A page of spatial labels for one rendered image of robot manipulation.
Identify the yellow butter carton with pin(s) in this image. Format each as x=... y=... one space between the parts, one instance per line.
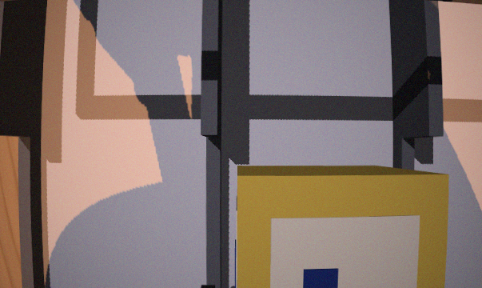
x=340 y=227

